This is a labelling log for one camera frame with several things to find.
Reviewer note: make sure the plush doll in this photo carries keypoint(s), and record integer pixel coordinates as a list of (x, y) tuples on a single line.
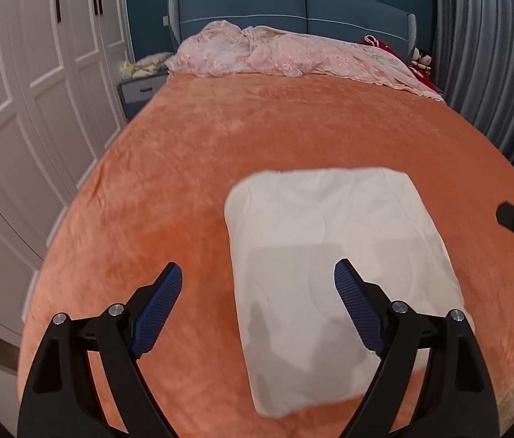
[(423, 59)]

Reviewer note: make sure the pink floral quilt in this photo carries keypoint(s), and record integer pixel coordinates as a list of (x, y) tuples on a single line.
[(284, 54)]

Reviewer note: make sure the blue upholstered headboard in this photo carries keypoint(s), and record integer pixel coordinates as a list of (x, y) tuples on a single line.
[(284, 7)]

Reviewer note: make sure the orange fleece blanket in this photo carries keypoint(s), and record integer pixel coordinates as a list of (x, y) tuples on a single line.
[(193, 169)]

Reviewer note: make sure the red cloth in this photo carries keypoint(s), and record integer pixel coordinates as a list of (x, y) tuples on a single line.
[(428, 81)]

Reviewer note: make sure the grey curtain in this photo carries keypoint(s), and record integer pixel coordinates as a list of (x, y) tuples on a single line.
[(489, 54)]

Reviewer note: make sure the cream white garment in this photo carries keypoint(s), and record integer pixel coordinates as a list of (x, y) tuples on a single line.
[(320, 219)]

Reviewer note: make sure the blue nightstand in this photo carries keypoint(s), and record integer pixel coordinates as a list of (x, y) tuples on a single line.
[(140, 91)]

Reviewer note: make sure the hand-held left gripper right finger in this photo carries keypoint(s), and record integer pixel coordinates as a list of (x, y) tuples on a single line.
[(359, 305)]

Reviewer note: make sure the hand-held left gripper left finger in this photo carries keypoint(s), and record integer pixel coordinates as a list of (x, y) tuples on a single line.
[(159, 310)]

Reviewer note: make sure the pale yellow bundle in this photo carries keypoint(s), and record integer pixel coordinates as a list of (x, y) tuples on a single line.
[(147, 66)]

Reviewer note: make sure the white panelled wardrobe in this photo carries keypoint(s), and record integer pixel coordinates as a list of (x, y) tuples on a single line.
[(19, 100)]

